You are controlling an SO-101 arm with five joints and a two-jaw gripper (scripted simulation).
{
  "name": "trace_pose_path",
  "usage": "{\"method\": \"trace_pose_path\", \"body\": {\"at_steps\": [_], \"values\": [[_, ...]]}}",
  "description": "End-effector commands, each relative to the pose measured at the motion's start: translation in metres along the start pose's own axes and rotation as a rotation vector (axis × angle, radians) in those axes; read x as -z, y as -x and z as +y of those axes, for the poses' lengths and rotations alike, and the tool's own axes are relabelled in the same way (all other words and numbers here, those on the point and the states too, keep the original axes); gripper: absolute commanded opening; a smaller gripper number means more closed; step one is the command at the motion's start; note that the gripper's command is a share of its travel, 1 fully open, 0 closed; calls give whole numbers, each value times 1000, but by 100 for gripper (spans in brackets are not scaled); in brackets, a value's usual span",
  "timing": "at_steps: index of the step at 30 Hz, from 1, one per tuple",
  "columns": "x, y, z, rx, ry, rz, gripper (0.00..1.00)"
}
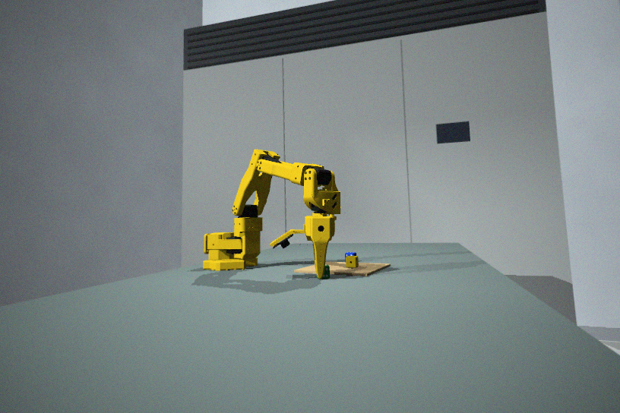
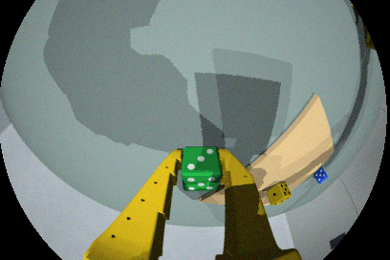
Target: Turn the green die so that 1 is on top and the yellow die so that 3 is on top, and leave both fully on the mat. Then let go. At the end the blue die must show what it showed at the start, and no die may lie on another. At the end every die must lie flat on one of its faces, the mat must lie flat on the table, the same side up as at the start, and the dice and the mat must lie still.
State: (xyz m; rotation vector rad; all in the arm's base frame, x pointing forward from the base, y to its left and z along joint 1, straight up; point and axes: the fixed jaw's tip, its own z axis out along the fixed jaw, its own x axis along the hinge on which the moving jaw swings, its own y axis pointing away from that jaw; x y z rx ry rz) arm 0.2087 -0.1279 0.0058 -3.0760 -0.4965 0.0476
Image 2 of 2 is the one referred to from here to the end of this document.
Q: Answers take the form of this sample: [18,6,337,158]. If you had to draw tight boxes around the beige mat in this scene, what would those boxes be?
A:
[200,95,335,206]

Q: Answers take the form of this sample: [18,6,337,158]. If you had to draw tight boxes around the green die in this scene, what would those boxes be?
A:
[182,147,222,191]

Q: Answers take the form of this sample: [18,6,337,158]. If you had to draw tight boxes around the blue die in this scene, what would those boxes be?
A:
[314,167,328,184]

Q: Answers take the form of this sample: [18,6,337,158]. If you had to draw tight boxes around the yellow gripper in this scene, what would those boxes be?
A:
[83,149,302,260]

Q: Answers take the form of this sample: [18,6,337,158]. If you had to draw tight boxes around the yellow die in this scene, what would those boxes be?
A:
[267,183,292,206]

